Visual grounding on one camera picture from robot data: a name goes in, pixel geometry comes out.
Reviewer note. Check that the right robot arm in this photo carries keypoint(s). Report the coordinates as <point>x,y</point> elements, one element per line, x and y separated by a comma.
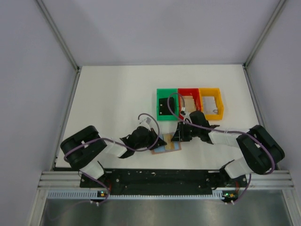
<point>260,151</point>

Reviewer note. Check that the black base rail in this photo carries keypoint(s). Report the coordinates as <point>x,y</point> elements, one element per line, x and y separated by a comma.
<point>164,181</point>

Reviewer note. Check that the green plastic bin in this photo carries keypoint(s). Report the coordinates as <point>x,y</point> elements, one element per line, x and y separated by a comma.
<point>163,93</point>

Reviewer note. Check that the silver cards stack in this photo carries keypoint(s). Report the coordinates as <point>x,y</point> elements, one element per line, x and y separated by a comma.
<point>209,105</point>

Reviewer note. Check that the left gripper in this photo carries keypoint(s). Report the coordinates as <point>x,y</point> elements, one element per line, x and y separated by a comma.
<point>153,134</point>

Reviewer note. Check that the yellow plastic bin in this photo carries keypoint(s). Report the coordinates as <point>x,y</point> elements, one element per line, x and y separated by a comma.
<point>215,92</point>

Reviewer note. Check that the gold cards stack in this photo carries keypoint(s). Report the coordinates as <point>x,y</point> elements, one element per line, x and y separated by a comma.
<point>190,105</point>

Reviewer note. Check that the brown leather card holder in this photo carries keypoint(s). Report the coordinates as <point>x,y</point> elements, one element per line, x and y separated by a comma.
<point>160,149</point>

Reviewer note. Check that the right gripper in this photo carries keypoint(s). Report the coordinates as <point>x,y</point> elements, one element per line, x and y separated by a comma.
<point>180,135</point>

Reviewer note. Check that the black cards stack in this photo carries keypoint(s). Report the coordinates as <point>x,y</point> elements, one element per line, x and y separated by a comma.
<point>164,104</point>

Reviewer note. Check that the red plastic bin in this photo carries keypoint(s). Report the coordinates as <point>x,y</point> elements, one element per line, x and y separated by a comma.
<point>192,92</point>

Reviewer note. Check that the grey cable duct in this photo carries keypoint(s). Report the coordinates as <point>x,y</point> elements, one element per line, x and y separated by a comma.
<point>97,195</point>

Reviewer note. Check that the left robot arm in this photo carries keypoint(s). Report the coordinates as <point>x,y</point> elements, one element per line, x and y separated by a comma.
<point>82,150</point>

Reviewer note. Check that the aluminium frame profile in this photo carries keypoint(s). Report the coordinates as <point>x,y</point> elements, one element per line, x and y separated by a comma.
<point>57,34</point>

